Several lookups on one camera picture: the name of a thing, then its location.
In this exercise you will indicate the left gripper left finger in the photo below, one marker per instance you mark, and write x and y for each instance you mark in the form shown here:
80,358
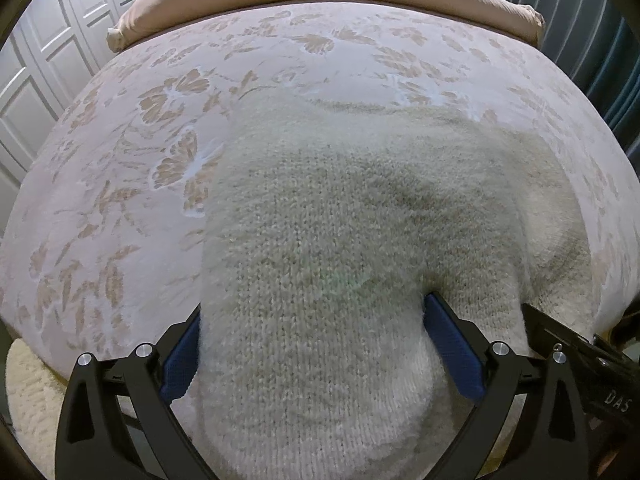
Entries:
93,441

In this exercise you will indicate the cream sweater with black hearts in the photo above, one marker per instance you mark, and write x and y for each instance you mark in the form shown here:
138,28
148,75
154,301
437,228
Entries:
326,226

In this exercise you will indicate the white panelled wardrobe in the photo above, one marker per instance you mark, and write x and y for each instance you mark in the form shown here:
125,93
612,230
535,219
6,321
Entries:
54,49

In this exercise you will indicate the grey-blue curtain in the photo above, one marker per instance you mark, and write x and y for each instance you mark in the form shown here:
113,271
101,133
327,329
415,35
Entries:
591,42

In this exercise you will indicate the white fluffy rug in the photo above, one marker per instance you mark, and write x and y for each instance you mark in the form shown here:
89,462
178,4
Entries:
35,398

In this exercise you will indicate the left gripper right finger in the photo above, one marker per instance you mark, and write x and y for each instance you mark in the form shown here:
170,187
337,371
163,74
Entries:
550,438

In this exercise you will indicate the pink floral bedspread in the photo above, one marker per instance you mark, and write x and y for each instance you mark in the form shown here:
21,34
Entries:
103,244

